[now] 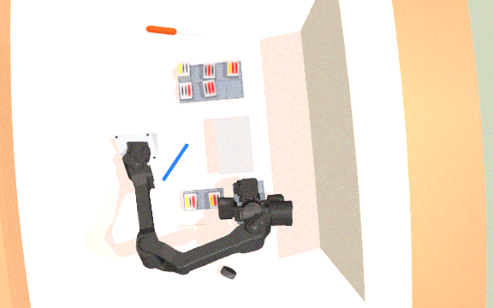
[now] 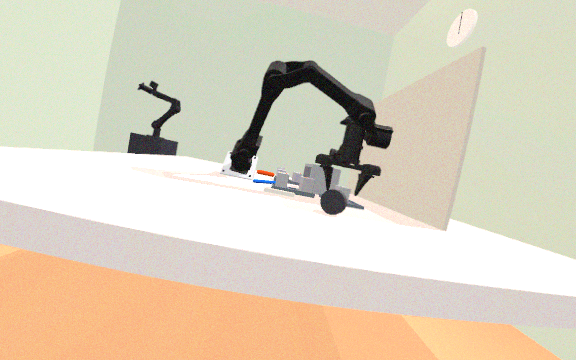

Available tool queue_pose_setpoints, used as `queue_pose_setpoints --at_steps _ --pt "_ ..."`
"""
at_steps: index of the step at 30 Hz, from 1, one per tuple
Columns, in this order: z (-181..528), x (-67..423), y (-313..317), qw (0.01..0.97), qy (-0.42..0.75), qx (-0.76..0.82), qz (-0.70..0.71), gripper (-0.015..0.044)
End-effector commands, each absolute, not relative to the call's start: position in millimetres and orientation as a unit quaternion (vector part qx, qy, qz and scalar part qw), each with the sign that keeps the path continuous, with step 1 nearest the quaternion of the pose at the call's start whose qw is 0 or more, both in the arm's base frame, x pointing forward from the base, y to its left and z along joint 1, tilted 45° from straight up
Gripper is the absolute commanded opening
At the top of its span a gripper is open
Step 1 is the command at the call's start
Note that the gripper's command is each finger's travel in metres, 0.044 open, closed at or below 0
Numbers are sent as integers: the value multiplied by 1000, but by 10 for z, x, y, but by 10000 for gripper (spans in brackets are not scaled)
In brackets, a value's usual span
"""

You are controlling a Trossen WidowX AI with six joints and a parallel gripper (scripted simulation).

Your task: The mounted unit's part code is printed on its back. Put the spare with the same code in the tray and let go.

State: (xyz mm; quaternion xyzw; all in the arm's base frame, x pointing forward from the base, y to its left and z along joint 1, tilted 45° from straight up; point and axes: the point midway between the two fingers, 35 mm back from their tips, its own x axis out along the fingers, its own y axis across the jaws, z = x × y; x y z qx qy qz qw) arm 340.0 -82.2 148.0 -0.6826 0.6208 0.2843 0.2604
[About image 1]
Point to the blue thin rod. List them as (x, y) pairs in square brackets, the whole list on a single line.
[(175, 162)]

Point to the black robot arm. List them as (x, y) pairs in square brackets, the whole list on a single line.
[(247, 237)]

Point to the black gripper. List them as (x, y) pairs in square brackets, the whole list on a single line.
[(226, 205)]

